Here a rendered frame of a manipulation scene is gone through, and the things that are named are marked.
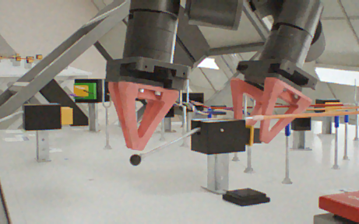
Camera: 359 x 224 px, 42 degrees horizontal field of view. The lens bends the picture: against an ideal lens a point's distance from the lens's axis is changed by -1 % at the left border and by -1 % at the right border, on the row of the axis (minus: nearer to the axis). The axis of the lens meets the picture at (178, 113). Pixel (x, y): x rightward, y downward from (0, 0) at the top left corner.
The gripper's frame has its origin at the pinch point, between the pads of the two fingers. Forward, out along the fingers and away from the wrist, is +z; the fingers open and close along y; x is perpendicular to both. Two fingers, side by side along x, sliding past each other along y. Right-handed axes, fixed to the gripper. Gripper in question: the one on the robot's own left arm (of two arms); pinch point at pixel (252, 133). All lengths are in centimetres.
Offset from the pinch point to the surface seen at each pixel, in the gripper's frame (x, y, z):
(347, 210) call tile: 4.2, -22.1, 6.1
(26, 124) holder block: 20.9, 32.0, 10.4
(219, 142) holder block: 5.6, -2.0, 3.2
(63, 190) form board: 17.6, 9.4, 16.0
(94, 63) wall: -181, 758, -117
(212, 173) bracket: 3.7, -0.1, 6.9
